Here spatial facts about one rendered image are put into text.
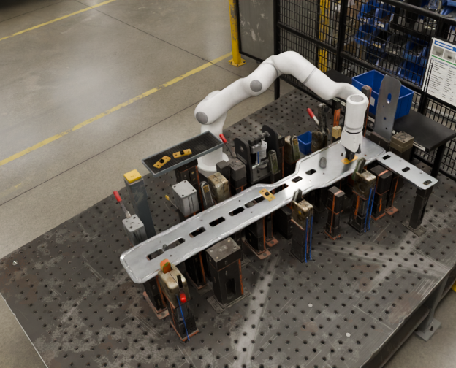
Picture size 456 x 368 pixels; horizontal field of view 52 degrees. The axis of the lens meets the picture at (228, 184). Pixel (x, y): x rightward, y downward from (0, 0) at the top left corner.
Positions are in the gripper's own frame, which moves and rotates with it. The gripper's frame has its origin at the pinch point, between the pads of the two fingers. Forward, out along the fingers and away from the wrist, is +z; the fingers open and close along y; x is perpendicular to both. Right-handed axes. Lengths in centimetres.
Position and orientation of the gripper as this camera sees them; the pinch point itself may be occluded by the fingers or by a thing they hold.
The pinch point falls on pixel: (350, 155)
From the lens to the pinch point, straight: 233.1
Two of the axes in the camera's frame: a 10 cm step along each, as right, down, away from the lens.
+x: 8.3, -4.2, 3.7
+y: 5.5, 5.2, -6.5
